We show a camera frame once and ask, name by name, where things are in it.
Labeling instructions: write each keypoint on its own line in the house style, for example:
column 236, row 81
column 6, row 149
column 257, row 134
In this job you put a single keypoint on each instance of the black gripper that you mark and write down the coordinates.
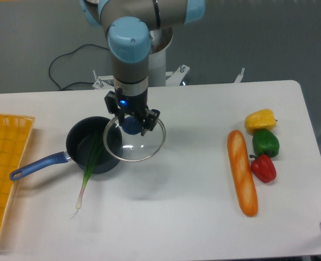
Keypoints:
column 120, row 104

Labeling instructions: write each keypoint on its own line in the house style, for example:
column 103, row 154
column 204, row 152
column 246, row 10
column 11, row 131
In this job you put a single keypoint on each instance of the glass lid with blue knob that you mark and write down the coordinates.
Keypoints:
column 126, row 143

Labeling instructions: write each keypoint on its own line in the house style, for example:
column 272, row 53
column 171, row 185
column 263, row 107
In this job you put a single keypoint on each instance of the dark pot with blue handle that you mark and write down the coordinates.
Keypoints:
column 84, row 146

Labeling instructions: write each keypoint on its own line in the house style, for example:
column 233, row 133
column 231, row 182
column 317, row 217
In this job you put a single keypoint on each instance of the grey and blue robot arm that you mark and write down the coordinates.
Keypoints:
column 128, row 28

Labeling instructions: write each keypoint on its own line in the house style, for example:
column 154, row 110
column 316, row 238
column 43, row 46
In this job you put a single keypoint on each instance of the green spring onion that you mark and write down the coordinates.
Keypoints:
column 95, row 152

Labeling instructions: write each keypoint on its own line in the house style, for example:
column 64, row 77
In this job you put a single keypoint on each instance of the orange baguette loaf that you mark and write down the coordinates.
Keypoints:
column 241, row 173

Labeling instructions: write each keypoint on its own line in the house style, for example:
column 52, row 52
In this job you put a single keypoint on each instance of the yellow woven basket tray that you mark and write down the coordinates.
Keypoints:
column 15, row 131

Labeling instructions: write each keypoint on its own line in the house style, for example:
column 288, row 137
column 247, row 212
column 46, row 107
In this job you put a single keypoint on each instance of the yellow bell pepper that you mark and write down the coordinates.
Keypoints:
column 261, row 119

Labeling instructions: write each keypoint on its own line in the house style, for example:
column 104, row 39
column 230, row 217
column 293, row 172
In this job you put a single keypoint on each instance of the green bell pepper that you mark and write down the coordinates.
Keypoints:
column 265, row 142

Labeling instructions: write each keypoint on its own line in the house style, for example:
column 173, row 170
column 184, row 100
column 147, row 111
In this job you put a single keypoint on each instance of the red bell pepper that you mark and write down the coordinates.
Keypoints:
column 263, row 168

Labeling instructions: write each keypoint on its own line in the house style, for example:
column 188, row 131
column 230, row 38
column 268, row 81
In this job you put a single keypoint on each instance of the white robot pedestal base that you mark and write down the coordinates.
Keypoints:
column 157, row 76

